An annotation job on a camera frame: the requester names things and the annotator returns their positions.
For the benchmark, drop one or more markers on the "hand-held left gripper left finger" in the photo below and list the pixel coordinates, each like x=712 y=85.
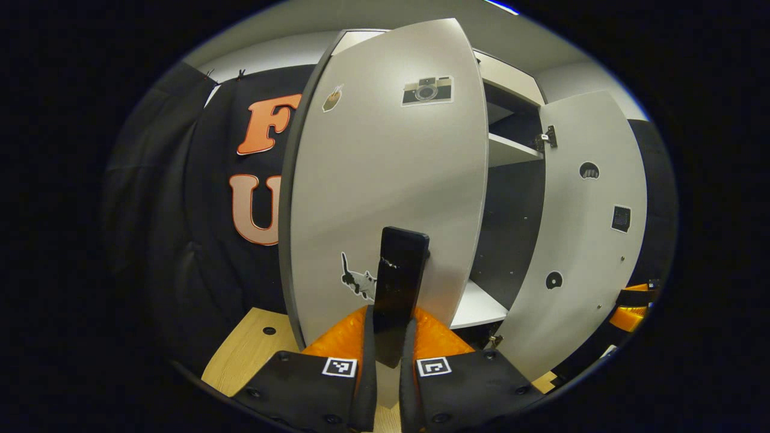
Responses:
x=367 y=391

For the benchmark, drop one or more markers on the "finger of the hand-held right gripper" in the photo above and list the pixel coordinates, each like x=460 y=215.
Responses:
x=628 y=317
x=637 y=296

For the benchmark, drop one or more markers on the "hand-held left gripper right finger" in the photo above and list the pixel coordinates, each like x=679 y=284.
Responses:
x=409 y=391

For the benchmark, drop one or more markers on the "cabinet door with headphone sticker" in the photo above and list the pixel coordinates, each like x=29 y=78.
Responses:
x=577 y=240

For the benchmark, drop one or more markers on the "beige double-door shoe cabinet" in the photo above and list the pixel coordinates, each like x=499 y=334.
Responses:
x=511 y=210

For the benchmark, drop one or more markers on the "cabinet door with camera sticker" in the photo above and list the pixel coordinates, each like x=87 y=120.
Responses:
x=373 y=180

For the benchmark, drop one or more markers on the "white cabinet shelf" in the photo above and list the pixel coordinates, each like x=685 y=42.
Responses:
x=478 y=307
x=511 y=151

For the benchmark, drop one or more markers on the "metal door hinge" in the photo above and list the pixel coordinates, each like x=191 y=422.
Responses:
x=547 y=138

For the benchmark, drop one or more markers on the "black backdrop cloth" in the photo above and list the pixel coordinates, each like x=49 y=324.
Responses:
x=659 y=198
x=180 y=210

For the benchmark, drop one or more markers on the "large ceiling light panel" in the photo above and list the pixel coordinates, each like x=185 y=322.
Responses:
x=502 y=6

